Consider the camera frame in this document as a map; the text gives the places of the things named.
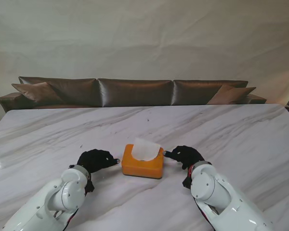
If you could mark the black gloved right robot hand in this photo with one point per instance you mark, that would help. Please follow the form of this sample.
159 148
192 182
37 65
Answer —
186 155

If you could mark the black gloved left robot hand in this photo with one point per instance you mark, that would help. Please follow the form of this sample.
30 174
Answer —
96 160

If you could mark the white tissue sheet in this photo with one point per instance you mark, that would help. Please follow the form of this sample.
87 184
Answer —
145 149

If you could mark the orange plastic tissue box cover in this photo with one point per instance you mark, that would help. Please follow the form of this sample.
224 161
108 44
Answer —
140 167

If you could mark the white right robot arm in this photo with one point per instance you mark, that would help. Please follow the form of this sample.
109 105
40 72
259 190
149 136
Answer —
221 199

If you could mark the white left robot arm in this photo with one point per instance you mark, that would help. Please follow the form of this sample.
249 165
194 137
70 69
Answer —
48 202

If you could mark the brown throw pillow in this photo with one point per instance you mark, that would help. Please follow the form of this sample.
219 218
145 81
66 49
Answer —
231 95
38 92

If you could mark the brown leather sofa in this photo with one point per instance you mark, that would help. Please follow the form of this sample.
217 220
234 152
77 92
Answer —
135 92

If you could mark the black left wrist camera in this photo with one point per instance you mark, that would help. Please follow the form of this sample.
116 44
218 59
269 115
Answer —
89 186

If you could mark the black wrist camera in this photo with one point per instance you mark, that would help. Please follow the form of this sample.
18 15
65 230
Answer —
186 183
89 186

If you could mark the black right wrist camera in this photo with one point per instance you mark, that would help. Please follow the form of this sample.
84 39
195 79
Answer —
186 183

